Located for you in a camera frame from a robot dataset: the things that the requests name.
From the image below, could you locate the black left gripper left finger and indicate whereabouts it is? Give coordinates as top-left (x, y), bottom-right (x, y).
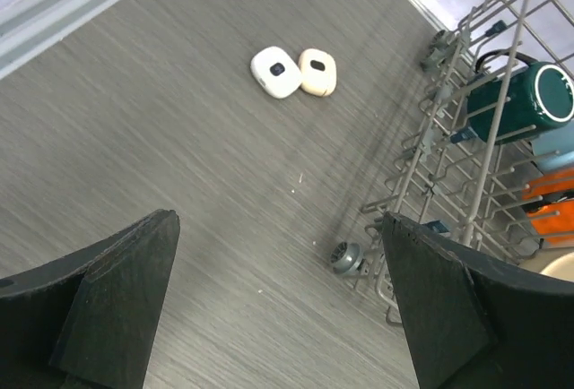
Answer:
top-left (1, 210), bottom-right (180, 388)

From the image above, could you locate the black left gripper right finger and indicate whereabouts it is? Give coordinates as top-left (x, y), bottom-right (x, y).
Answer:
top-left (381, 212), bottom-right (573, 388)

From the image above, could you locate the white earbud charging case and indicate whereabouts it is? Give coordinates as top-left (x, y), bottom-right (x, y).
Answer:
top-left (250, 46), bottom-right (302, 99)

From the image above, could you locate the beige earbud charging case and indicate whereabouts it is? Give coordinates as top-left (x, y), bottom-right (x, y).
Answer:
top-left (299, 48), bottom-right (337, 98)

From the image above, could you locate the beige oval plate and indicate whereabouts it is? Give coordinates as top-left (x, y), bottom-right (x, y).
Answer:
top-left (519, 247), bottom-right (574, 281)

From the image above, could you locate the orange mug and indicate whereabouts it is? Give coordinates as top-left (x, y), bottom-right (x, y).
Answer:
top-left (521, 168), bottom-right (573, 246)

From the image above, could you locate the light blue cup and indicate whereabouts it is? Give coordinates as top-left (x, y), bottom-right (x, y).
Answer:
top-left (531, 121), bottom-right (574, 174)

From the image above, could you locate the dark green mug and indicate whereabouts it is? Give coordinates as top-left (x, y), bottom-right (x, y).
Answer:
top-left (466, 53), bottom-right (573, 145)

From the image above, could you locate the grey wire dish rack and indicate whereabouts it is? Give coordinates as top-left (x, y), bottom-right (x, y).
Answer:
top-left (354, 0), bottom-right (574, 326)

